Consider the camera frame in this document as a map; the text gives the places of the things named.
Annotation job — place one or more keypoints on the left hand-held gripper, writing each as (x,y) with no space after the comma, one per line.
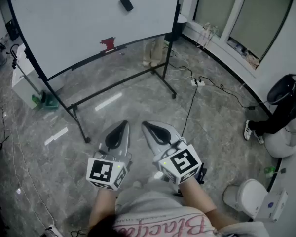
(101,173)

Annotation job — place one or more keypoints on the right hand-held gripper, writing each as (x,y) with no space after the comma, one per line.
(182,163)

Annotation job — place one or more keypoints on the black whiteboard eraser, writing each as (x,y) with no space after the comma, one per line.
(126,4)

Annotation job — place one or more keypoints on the person's left forearm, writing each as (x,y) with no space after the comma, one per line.
(103,206)

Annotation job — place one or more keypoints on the person's right forearm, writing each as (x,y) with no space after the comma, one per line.
(197,199)

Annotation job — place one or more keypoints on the whiteboard on black stand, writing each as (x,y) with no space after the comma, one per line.
(76,21)

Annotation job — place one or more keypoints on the white power strip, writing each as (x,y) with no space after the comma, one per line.
(197,83)
(54,231)

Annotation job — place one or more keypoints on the person's white printed shirt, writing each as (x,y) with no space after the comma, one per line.
(150,206)

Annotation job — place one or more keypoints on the green plastic basket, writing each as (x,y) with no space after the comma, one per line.
(50,102)

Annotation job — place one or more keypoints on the pale marker pen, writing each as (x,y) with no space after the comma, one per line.
(110,51)

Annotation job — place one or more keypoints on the green bottle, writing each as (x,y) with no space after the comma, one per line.
(35,100)

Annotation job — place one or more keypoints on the red block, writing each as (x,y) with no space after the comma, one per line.
(107,44)

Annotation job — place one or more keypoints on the black power adapter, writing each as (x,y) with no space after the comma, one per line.
(251,106)

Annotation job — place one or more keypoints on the white cardboard box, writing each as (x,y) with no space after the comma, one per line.
(22,78)

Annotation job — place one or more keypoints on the clutter on window sill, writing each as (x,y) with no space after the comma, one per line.
(250,58)

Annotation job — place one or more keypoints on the black rounded chair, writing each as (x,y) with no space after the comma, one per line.
(282,89)

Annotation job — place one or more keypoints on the black clamp on metal pole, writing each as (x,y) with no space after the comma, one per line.
(14,55)

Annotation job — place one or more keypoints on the white box with blue print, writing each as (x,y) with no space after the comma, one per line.
(273,205)

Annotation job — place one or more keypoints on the window with gray blind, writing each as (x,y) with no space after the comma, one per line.
(264,16)
(217,6)

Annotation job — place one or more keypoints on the black case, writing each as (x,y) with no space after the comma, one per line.
(12,29)

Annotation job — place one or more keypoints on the black clamp mount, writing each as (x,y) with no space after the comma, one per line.
(202,176)

